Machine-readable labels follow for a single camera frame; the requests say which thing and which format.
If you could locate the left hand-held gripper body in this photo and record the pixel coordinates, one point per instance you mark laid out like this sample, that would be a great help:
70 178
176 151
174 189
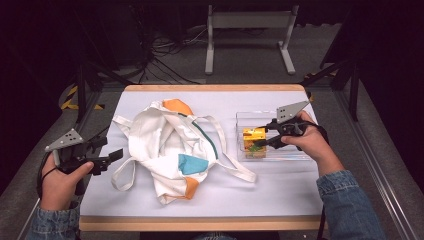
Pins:
76 156

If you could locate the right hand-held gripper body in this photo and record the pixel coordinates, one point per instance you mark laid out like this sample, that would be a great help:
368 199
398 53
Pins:
288 125

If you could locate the yellow carton box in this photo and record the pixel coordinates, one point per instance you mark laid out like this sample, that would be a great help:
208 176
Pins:
253 136

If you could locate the clear plastic tray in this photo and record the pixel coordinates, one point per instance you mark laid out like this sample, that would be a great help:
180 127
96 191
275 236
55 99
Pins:
293 155

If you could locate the white patterned tote bag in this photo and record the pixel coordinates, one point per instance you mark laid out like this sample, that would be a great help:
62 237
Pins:
166 146

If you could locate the person's right hand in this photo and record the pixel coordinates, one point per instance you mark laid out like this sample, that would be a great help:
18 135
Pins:
313 146

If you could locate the person's left hand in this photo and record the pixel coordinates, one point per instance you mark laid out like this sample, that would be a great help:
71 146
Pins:
60 186

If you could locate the black metal stand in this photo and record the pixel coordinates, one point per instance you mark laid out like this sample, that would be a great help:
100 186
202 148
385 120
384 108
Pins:
353 86
81 83

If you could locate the person's denim lap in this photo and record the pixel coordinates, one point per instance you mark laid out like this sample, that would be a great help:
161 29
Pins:
215 237

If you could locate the white metal stand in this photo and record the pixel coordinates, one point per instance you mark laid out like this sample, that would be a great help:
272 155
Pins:
250 20

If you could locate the aluminium rail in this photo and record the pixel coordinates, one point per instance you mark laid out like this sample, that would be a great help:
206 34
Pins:
393 200

